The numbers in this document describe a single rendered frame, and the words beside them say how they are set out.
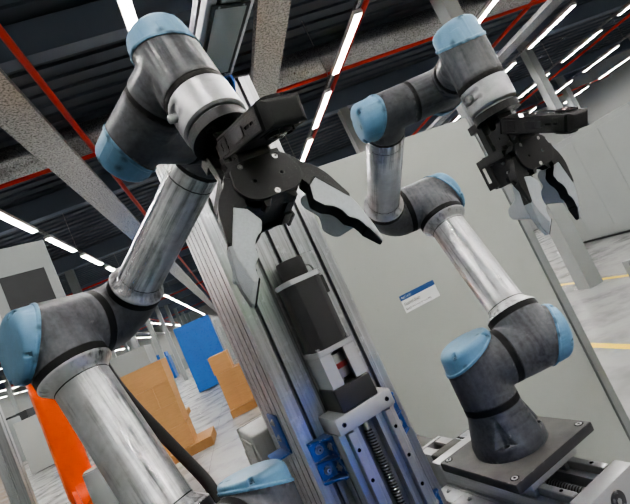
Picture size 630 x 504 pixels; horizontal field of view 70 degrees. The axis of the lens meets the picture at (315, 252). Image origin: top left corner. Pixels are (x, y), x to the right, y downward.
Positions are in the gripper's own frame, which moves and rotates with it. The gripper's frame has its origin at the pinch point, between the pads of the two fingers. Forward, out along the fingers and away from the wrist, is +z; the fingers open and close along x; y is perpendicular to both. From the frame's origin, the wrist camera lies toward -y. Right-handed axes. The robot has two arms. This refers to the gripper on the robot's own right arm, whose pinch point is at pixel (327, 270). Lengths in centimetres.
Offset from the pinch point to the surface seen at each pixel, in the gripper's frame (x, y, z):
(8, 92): -15, 332, -393
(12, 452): 42, 91, -21
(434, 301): -115, 133, -1
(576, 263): -556, 387, 42
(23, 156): -20, 636, -582
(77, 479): 60, 374, -48
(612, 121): -911, 390, -117
